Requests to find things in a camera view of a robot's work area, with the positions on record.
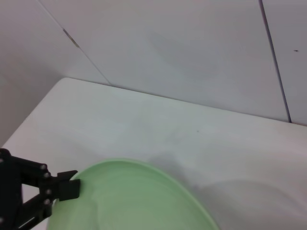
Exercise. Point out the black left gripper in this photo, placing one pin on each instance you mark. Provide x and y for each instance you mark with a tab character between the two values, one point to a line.
9	191

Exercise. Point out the green round plate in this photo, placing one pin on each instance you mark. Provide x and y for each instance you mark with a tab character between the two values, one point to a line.
144	203

